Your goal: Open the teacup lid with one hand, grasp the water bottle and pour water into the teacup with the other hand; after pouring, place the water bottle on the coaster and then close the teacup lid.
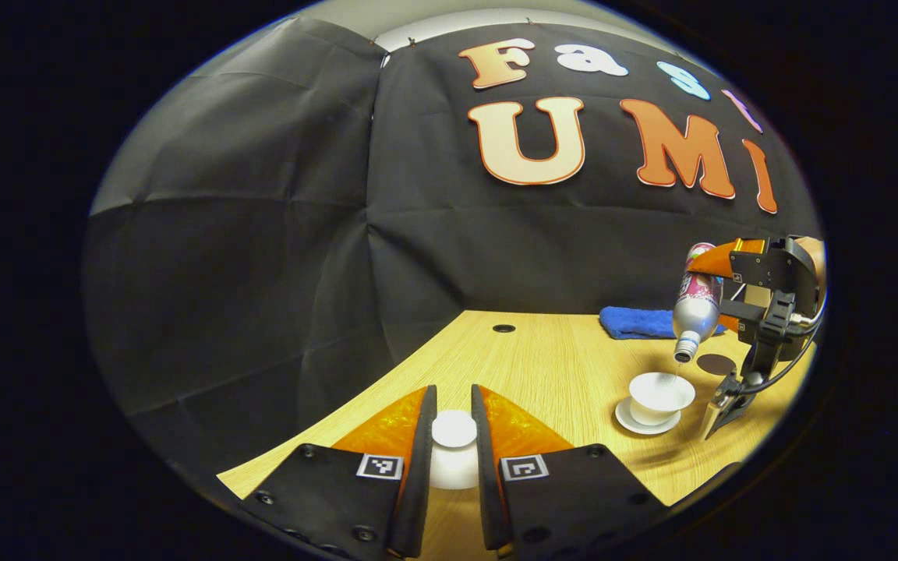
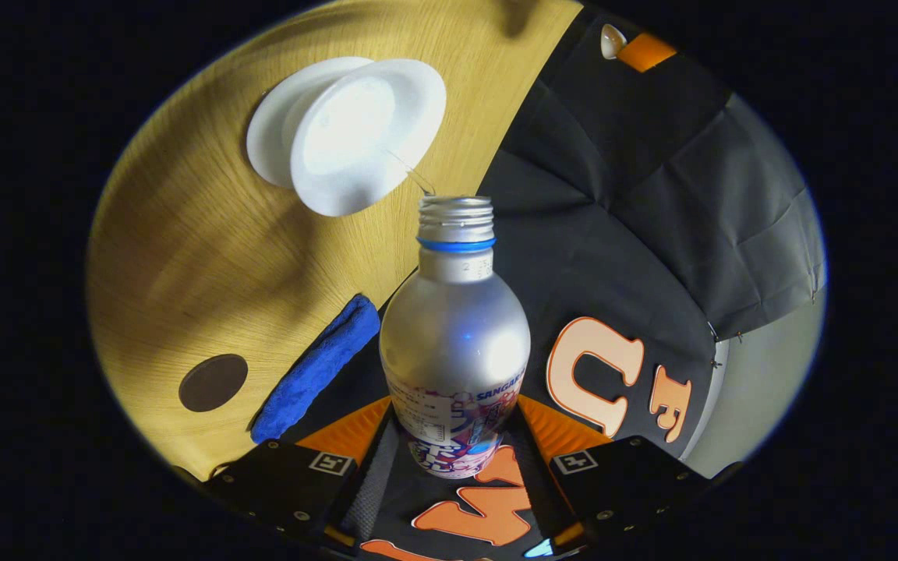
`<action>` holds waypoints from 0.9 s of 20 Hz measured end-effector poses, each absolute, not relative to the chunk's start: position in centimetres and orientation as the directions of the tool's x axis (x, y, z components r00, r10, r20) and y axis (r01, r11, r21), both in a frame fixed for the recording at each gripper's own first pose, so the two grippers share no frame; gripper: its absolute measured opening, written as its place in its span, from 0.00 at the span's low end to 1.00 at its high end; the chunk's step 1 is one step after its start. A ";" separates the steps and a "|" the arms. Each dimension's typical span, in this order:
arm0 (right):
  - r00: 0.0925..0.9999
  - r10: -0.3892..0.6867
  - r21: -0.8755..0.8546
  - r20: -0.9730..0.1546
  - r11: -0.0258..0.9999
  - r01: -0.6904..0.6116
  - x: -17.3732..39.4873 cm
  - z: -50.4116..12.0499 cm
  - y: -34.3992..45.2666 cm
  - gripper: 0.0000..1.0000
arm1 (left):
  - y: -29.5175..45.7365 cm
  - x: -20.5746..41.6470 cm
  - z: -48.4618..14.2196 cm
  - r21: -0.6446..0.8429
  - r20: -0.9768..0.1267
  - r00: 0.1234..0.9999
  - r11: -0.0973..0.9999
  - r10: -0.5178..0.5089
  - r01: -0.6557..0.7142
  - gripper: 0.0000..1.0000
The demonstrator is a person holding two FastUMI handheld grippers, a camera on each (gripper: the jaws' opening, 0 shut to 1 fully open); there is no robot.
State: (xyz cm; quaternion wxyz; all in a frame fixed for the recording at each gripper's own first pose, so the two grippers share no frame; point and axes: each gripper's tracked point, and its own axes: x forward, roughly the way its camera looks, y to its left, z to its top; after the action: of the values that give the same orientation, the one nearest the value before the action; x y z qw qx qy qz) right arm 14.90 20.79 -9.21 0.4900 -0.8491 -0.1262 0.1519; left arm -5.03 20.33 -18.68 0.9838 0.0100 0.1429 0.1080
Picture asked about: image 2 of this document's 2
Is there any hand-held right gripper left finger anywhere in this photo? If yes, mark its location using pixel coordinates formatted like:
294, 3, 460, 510
203, 395, 401, 550

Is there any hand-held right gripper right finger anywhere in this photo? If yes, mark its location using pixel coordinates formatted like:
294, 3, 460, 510
507, 393, 711, 558

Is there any white teacup lid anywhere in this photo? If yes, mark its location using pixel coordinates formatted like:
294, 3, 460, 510
600, 23, 628, 61

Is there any silver water bottle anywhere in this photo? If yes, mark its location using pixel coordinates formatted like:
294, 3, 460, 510
379, 195, 532, 479

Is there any dark brown round coaster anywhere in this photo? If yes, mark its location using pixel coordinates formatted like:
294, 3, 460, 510
179, 354, 249, 413

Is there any white teacup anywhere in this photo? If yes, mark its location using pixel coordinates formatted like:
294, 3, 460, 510
291, 58, 447, 218

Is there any blue cloth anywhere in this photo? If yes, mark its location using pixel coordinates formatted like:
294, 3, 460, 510
250, 294, 382, 445

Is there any black backdrop cloth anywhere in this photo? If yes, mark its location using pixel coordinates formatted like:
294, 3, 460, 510
293, 6, 828, 561

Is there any white saucer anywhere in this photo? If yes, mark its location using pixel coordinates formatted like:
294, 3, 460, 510
246, 56, 376, 189

